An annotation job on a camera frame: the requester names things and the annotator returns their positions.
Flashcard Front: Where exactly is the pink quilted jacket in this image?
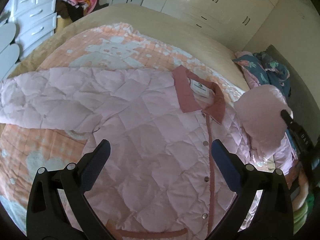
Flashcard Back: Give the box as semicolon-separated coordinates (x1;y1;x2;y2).
1;66;296;239

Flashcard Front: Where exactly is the grey padded headboard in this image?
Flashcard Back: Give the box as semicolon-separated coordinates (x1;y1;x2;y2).
265;44;320;145

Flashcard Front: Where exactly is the orange plaid bear blanket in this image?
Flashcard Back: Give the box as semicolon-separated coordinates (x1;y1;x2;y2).
1;23;244;231

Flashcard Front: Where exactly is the teal and pink duvet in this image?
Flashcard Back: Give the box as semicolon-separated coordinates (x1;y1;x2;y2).
233;51;291;100

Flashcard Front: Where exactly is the white glossy wardrobe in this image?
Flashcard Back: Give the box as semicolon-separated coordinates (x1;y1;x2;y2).
108;0;279;52

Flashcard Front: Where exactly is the white curved desk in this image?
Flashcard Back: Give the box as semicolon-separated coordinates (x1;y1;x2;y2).
0;22;20;80

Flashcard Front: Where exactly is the bed with tan sheet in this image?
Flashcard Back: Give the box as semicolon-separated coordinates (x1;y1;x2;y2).
8;4;249;92

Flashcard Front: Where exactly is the white drawer chest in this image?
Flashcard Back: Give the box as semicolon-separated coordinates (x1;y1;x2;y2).
5;0;57;59

